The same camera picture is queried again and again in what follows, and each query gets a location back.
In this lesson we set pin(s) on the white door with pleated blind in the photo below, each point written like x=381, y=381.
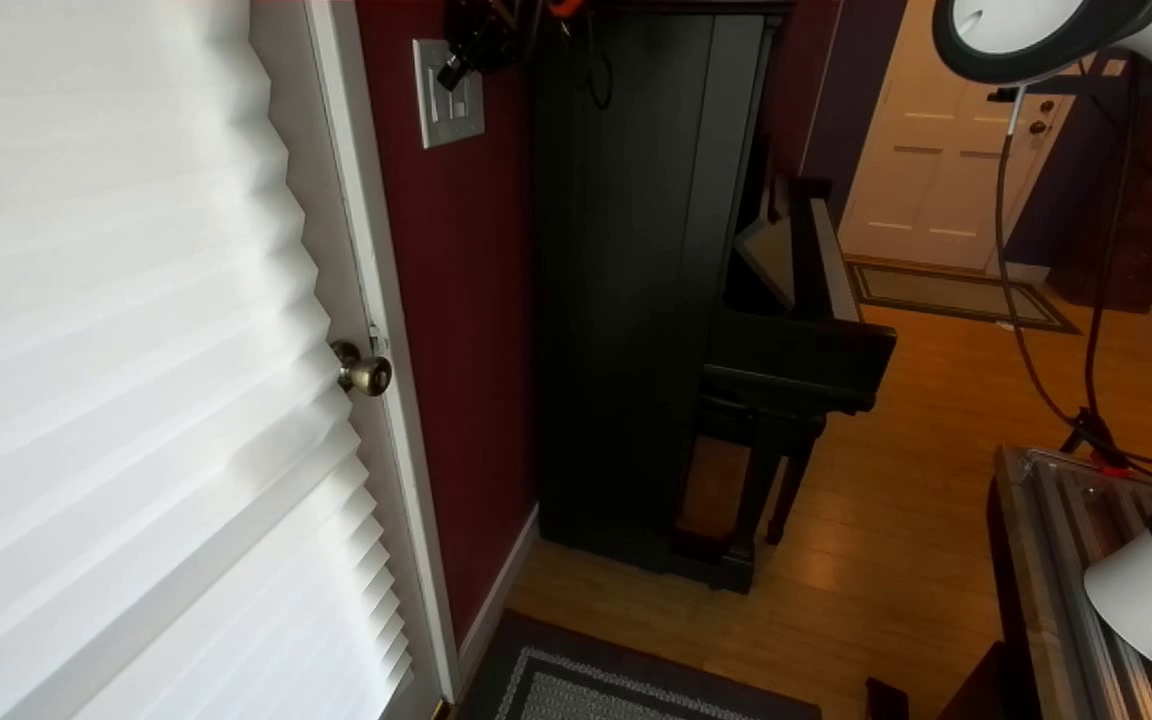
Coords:
x=194, y=517

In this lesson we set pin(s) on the white panelled far door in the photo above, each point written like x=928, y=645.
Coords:
x=947, y=162

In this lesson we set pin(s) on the grey light switch plate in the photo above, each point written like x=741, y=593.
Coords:
x=427, y=69

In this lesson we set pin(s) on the black upright piano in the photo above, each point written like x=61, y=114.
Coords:
x=694, y=314

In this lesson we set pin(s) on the brown far doormat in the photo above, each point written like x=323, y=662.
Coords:
x=948, y=293

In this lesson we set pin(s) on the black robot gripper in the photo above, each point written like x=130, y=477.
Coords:
x=491, y=38

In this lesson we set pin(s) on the brass door knob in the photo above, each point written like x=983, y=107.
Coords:
x=361, y=371

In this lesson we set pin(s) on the grey near doormat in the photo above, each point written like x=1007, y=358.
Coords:
x=554, y=672

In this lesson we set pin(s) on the wooden table with rails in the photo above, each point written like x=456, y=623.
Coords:
x=1049, y=521

